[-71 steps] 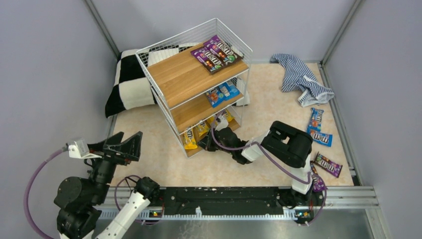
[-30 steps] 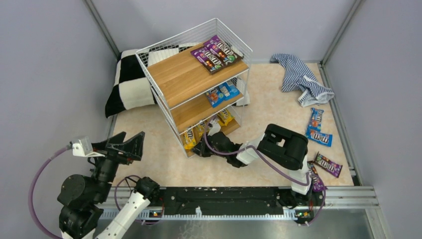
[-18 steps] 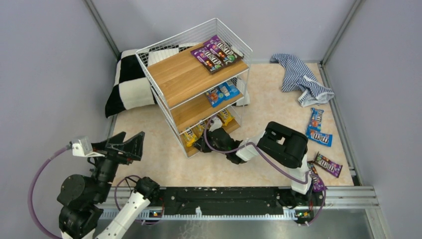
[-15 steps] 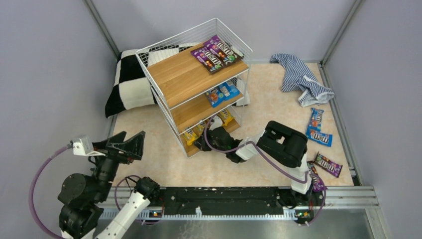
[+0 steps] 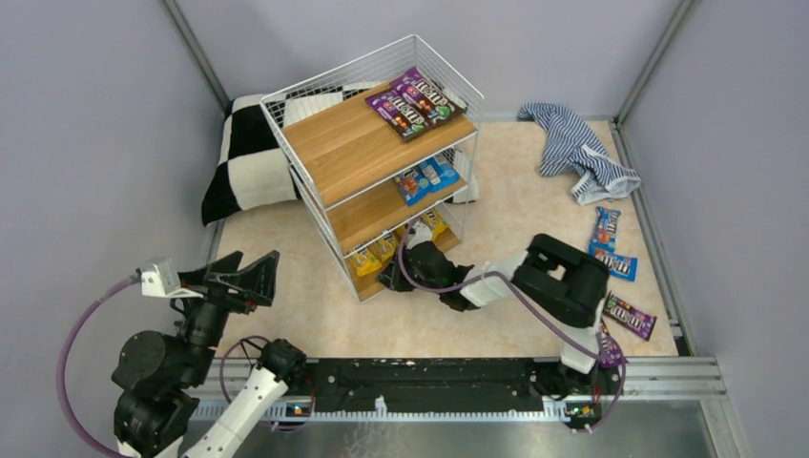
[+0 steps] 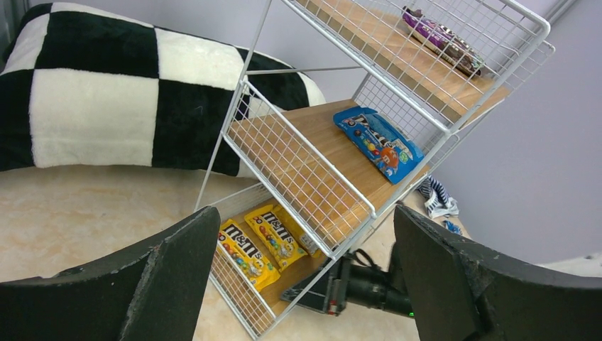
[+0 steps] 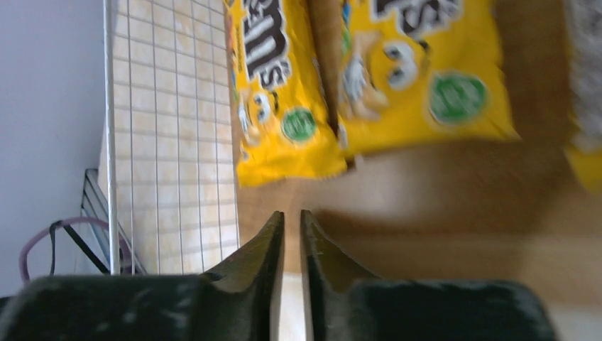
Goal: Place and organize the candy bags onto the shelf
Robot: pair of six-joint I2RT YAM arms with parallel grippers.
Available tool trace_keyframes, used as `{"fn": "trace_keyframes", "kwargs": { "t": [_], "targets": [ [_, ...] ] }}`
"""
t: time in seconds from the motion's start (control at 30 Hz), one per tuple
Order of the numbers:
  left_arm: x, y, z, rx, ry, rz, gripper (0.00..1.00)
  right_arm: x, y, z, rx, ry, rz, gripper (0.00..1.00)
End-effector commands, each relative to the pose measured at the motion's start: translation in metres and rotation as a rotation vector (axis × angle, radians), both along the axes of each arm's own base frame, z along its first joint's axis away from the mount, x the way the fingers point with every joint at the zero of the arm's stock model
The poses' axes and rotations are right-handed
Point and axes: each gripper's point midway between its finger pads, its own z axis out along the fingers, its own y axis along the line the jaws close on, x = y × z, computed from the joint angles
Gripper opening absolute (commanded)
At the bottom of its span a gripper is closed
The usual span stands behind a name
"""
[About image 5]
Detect white wire shelf rack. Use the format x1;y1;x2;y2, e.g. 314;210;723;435
259;34;485;302

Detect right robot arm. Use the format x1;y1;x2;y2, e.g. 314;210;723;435
377;234;625;401

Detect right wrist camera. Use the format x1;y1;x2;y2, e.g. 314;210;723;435
404;221;433;250

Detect blue candy bag upright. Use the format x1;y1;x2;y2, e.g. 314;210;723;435
590;206;622;252

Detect yellow candy bag right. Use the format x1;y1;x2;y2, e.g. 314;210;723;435
420;209;449;240

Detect yellow candy bag back up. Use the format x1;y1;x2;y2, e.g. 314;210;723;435
347;246;383;278

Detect blue candy bag floor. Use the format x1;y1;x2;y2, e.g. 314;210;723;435
393;166;431;206

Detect black white checkered pillow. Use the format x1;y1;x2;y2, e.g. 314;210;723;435
200;81;381;226

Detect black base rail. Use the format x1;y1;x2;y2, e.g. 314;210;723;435
189;355;722;437

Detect yellow candy bag front up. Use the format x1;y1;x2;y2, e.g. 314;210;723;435
370;233;399;263

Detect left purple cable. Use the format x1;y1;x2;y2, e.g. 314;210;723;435
56;275;143;458

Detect blue candy bag on shelf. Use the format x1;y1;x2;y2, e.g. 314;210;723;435
419;154;460;193

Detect yellow candy bag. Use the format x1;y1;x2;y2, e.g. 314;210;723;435
420;209;449;240
394;223;407;241

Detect purple cable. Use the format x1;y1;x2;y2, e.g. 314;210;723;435
396;218;628;434
56;275;143;458

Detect blue candy bag flat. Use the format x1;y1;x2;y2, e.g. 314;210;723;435
589;246;638;281

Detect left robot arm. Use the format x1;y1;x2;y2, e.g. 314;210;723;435
112;250;307;457

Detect purple candy bag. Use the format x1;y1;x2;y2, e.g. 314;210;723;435
604;293;657;342
390;67;466;127
364;90;430;143
600;321;626;368

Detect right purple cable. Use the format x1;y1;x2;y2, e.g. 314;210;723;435
396;218;628;434

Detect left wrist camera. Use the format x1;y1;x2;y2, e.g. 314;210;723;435
136;258;203;300

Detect purple candy bag front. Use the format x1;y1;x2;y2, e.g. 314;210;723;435
364;90;430;143

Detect blue striped cloth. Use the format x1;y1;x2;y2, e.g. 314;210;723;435
518;102;642;206

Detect yellow candy bag up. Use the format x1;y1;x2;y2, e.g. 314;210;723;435
370;233;399;263
347;246;383;278

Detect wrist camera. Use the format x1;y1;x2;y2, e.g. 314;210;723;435
404;221;433;250
136;258;203;300

